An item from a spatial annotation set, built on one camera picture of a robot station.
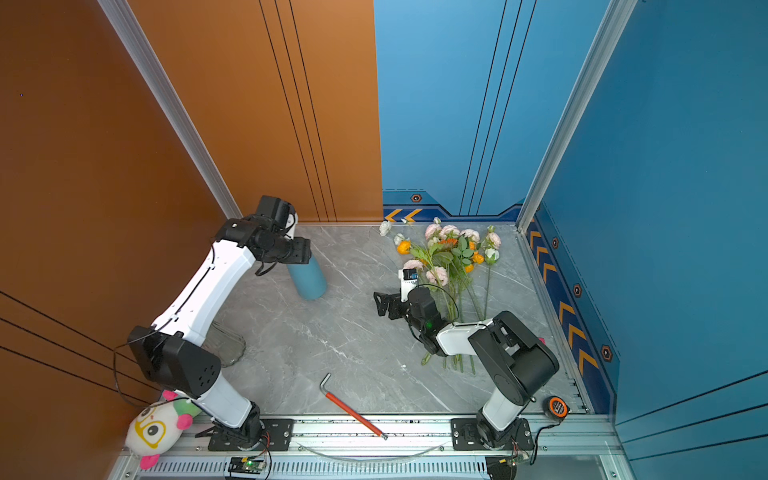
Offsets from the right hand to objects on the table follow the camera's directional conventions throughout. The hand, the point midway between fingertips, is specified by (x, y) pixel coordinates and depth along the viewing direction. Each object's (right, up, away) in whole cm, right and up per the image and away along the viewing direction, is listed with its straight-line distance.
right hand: (384, 293), depth 90 cm
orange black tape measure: (+43, -26, -16) cm, 53 cm away
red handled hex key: (-8, -29, -13) cm, 33 cm away
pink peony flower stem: (+11, +9, +12) cm, 18 cm away
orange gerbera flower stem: (+22, +16, +13) cm, 30 cm away
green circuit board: (-32, -38, -19) cm, 54 cm away
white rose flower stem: (+38, +11, +15) cm, 42 cm away
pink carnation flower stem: (+18, +20, +22) cm, 35 cm away
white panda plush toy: (-53, -28, -21) cm, 63 cm away
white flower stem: (0, +21, +22) cm, 31 cm away
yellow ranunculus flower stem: (+7, +14, +19) cm, 24 cm away
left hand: (-23, +13, -8) cm, 28 cm away
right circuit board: (+29, -40, -18) cm, 52 cm away
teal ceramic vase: (-22, +5, -3) cm, 23 cm away
